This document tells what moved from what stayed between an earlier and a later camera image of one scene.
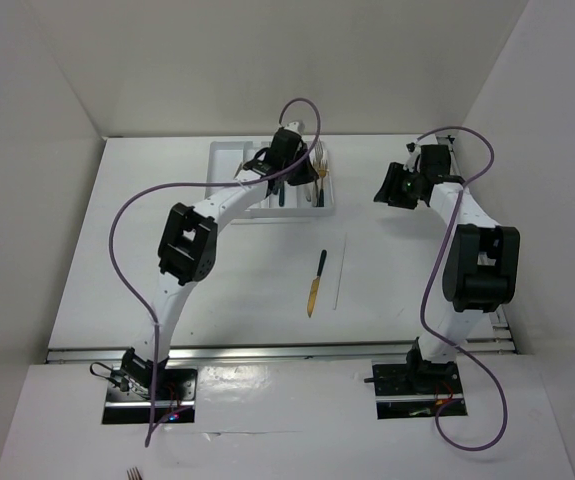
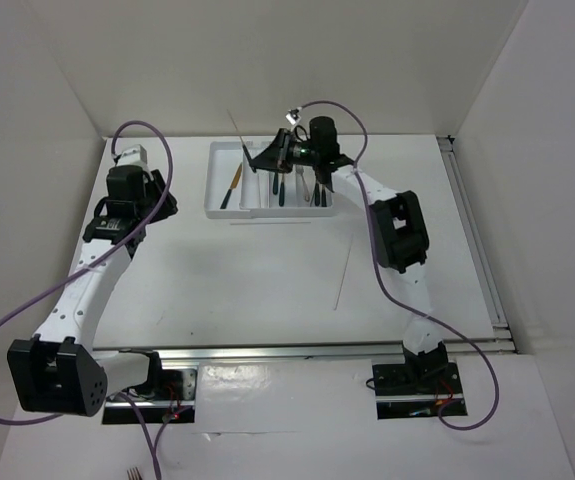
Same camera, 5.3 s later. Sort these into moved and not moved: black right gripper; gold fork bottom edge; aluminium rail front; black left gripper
Moved: black left gripper; black right gripper
Not moved: gold fork bottom edge; aluminium rail front
